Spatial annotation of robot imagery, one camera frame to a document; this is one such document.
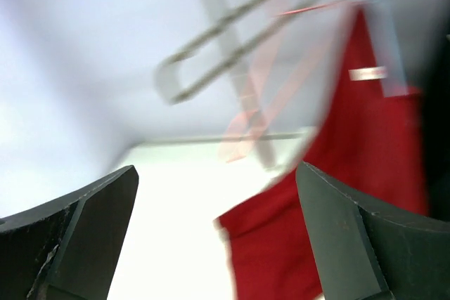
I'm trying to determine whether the red t shirt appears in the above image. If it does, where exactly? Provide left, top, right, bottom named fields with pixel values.
left=219, top=6, right=428, bottom=300

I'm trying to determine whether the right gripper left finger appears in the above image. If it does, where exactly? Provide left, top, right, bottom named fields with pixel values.
left=1, top=165, right=139, bottom=300

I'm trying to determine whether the white clothes rack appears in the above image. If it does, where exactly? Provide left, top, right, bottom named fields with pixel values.
left=184, top=0, right=278, bottom=171

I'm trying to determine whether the black t shirt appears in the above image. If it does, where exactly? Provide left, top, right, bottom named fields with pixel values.
left=422, top=33, right=449, bottom=221

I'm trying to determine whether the white garment label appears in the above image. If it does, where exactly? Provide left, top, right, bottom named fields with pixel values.
left=349, top=66, right=387, bottom=81

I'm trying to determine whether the pink wire hanger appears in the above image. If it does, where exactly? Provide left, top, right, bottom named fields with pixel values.
left=217, top=0, right=373, bottom=164

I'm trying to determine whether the blue wire hanger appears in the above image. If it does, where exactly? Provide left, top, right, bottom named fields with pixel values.
left=366, top=2, right=409, bottom=97

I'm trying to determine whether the grey plastic hanger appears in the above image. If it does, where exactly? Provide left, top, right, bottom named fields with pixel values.
left=154, top=0, right=319, bottom=105

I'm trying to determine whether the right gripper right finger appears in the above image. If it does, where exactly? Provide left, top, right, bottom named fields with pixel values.
left=296, top=162, right=449, bottom=300

